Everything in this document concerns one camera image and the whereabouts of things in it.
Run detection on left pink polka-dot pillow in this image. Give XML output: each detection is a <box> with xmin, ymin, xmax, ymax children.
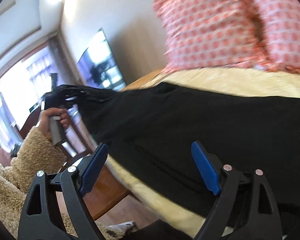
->
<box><xmin>153</xmin><ymin>0</ymin><xmax>266</xmax><ymax>73</ymax></box>

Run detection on pink polka-dot pillow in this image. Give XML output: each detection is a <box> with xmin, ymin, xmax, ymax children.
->
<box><xmin>246</xmin><ymin>0</ymin><xmax>300</xmax><ymax>74</ymax></box>
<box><xmin>153</xmin><ymin>0</ymin><xmax>266</xmax><ymax>73</ymax></box>

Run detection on cream yellow bedspread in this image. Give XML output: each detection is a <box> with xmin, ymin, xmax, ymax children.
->
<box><xmin>106</xmin><ymin>68</ymin><xmax>300</xmax><ymax>237</ymax></box>

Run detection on left fleece sleeve forearm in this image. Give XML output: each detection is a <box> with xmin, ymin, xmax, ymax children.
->
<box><xmin>0</xmin><ymin>126</ymin><xmax>126</xmax><ymax>240</ymax></box>

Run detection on black pants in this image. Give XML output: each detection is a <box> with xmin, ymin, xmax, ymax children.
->
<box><xmin>59</xmin><ymin>82</ymin><xmax>300</xmax><ymax>232</ymax></box>

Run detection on person's left hand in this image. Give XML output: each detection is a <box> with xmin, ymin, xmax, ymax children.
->
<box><xmin>38</xmin><ymin>107</ymin><xmax>70</xmax><ymax>141</ymax></box>

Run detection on right pink polka-dot pillow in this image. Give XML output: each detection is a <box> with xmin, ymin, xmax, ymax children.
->
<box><xmin>246</xmin><ymin>0</ymin><xmax>300</xmax><ymax>74</ymax></box>

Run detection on wall television screen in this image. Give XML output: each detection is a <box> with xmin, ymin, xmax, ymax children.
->
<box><xmin>77</xmin><ymin>28</ymin><xmax>126</xmax><ymax>91</ymax></box>

